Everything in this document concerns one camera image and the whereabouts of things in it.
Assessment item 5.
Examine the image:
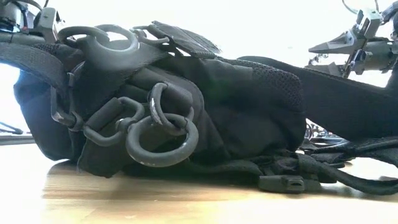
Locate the black backpack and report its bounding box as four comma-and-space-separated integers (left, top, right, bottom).
0, 20, 398, 197

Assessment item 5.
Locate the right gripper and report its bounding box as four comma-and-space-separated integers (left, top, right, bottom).
305, 7, 398, 78

